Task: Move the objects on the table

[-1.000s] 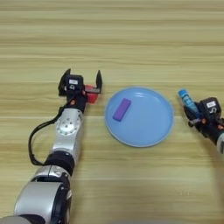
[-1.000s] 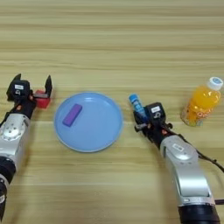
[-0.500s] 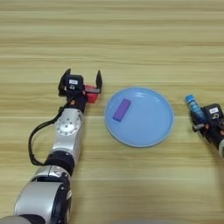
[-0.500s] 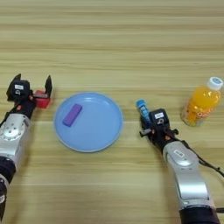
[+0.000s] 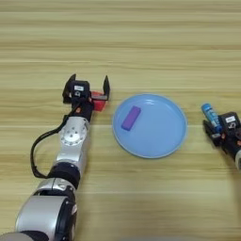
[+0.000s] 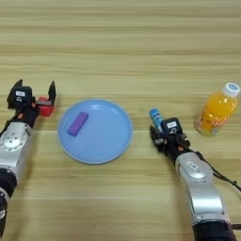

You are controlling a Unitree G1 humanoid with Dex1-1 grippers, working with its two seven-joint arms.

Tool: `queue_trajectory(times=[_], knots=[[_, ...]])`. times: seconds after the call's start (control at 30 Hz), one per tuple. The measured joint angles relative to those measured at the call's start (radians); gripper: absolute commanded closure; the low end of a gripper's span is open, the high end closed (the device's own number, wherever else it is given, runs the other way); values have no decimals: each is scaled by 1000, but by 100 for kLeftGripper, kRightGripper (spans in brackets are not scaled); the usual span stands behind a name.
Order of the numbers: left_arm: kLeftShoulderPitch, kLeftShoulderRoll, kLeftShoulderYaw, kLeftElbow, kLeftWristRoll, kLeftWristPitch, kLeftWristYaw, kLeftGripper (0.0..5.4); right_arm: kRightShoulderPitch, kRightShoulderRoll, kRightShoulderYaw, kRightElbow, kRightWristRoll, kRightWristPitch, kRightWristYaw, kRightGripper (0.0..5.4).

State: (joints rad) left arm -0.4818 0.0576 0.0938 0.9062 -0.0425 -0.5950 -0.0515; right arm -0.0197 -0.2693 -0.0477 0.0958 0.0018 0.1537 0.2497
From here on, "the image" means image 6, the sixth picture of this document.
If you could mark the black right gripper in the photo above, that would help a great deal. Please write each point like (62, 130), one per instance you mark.
(174, 146)

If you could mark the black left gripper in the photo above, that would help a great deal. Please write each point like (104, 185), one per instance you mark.
(26, 114)

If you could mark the blue glue stick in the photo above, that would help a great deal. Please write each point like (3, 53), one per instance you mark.
(156, 117)

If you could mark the red cube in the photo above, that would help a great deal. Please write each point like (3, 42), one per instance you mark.
(46, 111)

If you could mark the purple rectangular block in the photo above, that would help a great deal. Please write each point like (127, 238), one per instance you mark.
(77, 124)

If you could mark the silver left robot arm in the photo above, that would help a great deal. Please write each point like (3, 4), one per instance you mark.
(12, 147)

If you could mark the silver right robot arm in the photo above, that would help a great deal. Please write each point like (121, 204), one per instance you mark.
(204, 188)

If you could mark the left gripper small black box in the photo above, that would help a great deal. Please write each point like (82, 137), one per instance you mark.
(20, 96)

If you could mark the gripper small black box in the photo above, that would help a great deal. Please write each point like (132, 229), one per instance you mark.
(171, 126)
(20, 96)

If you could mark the right gripper small black box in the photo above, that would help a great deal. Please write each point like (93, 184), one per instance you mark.
(171, 126)

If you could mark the light blue round plate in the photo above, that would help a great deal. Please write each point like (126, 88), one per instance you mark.
(100, 141)

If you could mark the orange juice bottle white cap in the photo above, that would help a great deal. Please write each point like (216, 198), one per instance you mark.
(218, 113)

